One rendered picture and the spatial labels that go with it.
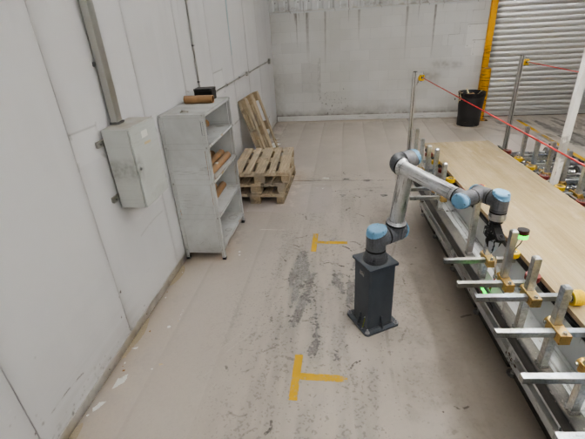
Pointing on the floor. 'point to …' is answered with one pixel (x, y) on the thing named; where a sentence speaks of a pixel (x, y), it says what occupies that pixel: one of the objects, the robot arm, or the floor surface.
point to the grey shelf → (199, 219)
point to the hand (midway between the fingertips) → (491, 252)
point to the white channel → (569, 123)
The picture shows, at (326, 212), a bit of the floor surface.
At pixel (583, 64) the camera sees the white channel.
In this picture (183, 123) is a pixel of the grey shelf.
